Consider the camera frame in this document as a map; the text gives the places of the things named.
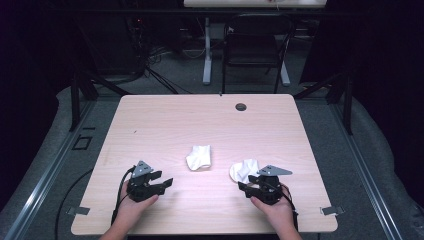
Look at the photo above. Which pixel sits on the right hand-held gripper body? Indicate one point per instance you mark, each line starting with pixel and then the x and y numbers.
pixel 270 191

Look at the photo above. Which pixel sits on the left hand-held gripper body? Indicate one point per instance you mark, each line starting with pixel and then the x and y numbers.
pixel 141 190

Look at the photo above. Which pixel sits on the white sock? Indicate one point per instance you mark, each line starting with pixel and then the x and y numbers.
pixel 199 158
pixel 243 170

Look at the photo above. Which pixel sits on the person's left hand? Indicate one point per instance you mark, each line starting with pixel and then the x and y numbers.
pixel 131 208

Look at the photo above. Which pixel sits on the person's right hand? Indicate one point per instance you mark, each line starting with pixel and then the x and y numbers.
pixel 278 211

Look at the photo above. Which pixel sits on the black tape square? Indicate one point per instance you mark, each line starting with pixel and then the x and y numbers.
pixel 74 146

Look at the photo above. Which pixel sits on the black tape strip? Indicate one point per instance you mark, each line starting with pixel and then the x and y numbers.
pixel 88 128

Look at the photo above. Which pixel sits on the white desk leg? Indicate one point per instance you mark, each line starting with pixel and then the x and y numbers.
pixel 285 75
pixel 207 60

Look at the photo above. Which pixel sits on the black metal stand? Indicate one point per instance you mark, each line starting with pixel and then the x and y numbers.
pixel 75 100
pixel 347 106

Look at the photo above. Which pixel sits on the black folding chair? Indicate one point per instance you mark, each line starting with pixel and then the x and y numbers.
pixel 253 43

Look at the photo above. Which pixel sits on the white desk top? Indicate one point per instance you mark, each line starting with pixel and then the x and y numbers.
pixel 233 3

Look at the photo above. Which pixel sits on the aluminium floor rail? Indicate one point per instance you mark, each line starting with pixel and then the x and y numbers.
pixel 50 170
pixel 366 180

